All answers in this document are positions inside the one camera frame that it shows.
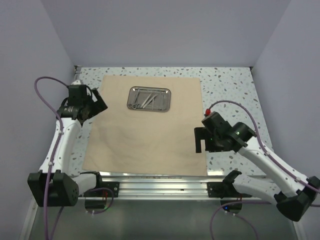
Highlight beige surgical wrap cloth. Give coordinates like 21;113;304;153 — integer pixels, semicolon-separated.
82;75;207;176

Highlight steel surgical scissors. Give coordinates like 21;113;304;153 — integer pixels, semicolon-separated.
127;89;140;110

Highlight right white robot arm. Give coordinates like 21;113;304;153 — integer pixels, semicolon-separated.
194;112;320;222

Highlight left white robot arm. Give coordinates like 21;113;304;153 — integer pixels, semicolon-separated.
27;84;108;207

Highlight stainless steel instrument tray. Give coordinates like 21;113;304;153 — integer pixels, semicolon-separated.
126;86;172;113

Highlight steel tweezers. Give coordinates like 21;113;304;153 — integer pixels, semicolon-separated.
141;93;158;109

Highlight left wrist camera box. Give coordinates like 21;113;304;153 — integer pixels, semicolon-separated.
71;79;83;86

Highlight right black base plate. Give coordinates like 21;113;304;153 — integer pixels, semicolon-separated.
206;182;233;199

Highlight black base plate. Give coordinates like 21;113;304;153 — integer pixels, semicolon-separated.
206;182;233;199
83;181;120;198

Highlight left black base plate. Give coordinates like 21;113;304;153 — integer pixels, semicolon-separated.
83;181;120;198

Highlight aluminium mounting rail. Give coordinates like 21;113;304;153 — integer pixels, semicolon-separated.
77;176;226;201

